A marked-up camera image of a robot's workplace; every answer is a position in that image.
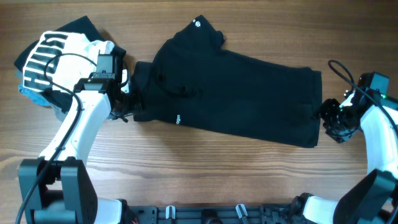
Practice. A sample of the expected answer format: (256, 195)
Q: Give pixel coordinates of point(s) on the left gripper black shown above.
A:
(115, 114)

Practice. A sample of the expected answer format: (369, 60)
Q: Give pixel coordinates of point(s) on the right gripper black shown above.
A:
(326, 108)

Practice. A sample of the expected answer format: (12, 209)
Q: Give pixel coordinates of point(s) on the folded grey garment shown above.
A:
(61, 112)

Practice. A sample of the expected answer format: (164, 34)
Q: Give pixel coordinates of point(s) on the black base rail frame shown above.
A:
(264, 214)

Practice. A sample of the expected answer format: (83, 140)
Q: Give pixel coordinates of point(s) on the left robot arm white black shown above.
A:
(56, 187)

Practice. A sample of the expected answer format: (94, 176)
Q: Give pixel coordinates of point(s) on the folded blue garment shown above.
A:
(35, 97)

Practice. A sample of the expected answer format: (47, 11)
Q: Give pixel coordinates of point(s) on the black t-shirt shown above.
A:
(193, 81)

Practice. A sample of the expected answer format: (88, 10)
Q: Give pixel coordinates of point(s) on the white shirt black print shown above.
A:
(64, 58)

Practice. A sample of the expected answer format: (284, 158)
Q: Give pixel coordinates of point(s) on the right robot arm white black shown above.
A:
(377, 119)

